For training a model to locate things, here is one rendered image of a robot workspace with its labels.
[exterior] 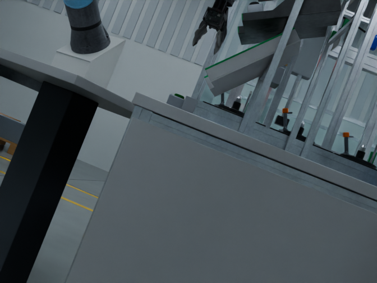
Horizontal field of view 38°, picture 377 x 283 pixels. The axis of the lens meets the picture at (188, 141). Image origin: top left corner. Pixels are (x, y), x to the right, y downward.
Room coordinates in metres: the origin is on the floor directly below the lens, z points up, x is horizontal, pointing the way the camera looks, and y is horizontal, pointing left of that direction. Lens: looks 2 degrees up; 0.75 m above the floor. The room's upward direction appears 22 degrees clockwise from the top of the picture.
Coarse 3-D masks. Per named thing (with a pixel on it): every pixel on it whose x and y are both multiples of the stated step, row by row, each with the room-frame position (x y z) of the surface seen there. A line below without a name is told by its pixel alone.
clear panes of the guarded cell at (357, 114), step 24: (240, 0) 3.38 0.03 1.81; (240, 24) 3.37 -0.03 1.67; (360, 24) 3.36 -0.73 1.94; (240, 48) 3.37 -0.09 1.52; (216, 96) 3.37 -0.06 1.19; (288, 96) 3.36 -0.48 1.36; (312, 96) 3.36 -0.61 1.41; (336, 96) 3.35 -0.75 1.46; (360, 96) 3.35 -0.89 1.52; (312, 120) 3.36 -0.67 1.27; (360, 120) 3.35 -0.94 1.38; (336, 144) 3.35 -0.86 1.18
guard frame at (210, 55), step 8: (232, 8) 2.88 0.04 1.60; (232, 16) 3.36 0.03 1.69; (216, 40) 2.87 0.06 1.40; (208, 56) 2.86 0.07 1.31; (216, 56) 3.36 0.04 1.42; (208, 64) 2.86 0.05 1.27; (200, 80) 2.87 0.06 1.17; (200, 88) 2.86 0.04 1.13; (192, 96) 2.86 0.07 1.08; (200, 96) 3.36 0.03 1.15
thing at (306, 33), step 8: (240, 32) 1.72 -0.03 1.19; (272, 32) 1.72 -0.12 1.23; (280, 32) 1.72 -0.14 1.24; (304, 32) 1.73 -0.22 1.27; (312, 32) 1.74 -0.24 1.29; (320, 32) 1.74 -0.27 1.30; (240, 40) 1.79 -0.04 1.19; (248, 40) 1.80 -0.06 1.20; (256, 40) 1.80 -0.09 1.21; (264, 40) 1.81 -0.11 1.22
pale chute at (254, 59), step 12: (276, 36) 1.54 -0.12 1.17; (252, 48) 1.55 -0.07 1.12; (264, 48) 1.54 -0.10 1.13; (276, 48) 1.54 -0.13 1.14; (288, 48) 1.55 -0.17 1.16; (228, 60) 1.56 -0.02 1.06; (240, 60) 1.56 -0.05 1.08; (252, 60) 1.55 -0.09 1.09; (264, 60) 1.57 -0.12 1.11; (216, 72) 1.57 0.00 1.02; (228, 72) 1.56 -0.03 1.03; (240, 72) 1.60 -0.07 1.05; (252, 72) 1.65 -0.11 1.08; (216, 84) 1.62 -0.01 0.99; (228, 84) 1.68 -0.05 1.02
